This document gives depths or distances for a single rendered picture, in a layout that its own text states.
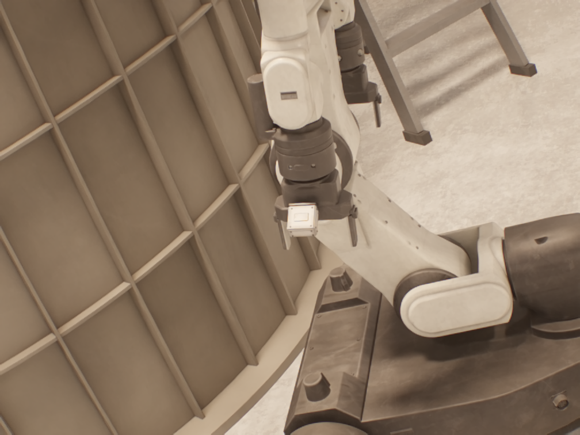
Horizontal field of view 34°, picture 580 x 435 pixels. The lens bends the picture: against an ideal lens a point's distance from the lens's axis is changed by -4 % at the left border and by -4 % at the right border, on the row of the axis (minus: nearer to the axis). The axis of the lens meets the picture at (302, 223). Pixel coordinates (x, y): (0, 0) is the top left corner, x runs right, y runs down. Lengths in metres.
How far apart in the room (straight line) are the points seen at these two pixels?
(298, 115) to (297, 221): 0.17
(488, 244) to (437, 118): 1.48
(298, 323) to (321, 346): 0.42
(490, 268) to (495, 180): 1.02
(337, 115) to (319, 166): 0.21
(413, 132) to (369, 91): 1.22
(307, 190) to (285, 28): 0.26
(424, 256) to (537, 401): 0.33
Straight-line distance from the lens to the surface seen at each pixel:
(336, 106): 1.65
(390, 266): 1.78
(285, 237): 1.56
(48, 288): 1.98
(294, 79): 1.38
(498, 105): 3.20
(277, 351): 2.32
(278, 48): 1.38
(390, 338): 1.96
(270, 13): 1.38
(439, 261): 1.78
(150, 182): 2.08
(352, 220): 1.52
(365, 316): 2.00
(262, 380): 2.25
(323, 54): 1.59
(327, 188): 1.48
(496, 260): 1.77
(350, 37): 1.84
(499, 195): 2.67
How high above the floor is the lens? 1.27
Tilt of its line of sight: 26 degrees down
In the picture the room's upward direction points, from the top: 22 degrees counter-clockwise
